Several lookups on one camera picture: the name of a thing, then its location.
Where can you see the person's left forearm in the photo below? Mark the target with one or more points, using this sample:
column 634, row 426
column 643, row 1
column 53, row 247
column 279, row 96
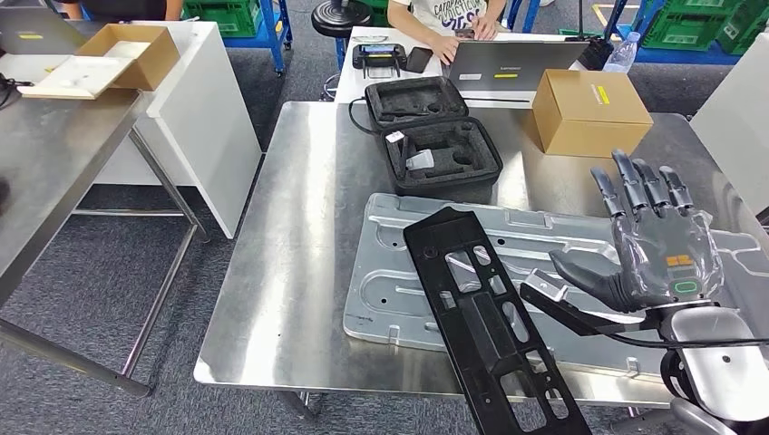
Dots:
column 495, row 9

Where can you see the steel workbench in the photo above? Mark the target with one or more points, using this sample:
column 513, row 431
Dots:
column 48, row 156
column 288, row 240

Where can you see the black smartphone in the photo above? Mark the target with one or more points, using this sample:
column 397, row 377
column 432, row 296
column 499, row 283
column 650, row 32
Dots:
column 419, row 60

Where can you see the person's right forearm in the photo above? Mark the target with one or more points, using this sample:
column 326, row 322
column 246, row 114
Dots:
column 411, row 24

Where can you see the clear water bottle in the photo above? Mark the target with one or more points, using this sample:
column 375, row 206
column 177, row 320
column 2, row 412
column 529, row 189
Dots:
column 622, row 54

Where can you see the white cabinet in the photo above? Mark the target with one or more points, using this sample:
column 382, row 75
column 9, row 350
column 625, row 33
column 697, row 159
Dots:
column 198, row 120
column 739, row 120

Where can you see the black handheld controller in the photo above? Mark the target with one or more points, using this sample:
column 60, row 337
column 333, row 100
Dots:
column 378, row 57

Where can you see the black camera bracket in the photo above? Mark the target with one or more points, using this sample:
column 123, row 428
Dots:
column 577, row 318

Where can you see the grey laptop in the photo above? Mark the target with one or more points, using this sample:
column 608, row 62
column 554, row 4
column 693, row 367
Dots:
column 36, row 33
column 516, row 66

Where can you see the person's left hand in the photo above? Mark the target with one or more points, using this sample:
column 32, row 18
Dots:
column 485, row 28

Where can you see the silver stamped metal plate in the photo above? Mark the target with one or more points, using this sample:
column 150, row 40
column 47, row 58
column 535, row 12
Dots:
column 390, row 288

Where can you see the person's right hand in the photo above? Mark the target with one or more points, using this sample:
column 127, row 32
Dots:
column 446, row 49

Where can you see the small white card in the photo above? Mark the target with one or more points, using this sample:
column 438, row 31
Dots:
column 394, row 137

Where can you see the green plastic crate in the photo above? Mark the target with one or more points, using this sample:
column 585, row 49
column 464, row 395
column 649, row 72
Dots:
column 222, row 18
column 685, row 27
column 378, row 15
column 748, row 27

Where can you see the black plastic panel part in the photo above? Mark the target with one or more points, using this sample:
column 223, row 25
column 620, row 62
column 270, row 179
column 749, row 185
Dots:
column 447, row 225

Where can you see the white desk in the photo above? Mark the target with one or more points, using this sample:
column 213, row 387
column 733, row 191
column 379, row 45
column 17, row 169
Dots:
column 360, row 87

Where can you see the translucent plastic piece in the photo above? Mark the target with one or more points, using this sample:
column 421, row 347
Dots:
column 420, row 161

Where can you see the black stool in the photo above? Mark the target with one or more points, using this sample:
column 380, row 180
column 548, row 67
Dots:
column 339, row 18

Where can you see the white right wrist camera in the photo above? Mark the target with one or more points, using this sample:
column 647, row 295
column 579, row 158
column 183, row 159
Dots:
column 547, row 283

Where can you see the closed cardboard box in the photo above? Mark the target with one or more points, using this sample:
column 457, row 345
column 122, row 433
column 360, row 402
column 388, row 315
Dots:
column 589, row 114

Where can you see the black foam-lined case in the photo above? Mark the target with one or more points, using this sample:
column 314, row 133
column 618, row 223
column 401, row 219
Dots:
column 420, row 96

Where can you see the open cardboard box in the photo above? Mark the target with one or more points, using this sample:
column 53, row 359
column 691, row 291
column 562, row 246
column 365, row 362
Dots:
column 156, row 60

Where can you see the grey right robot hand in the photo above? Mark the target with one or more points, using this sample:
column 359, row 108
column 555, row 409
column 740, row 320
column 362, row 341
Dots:
column 667, row 258

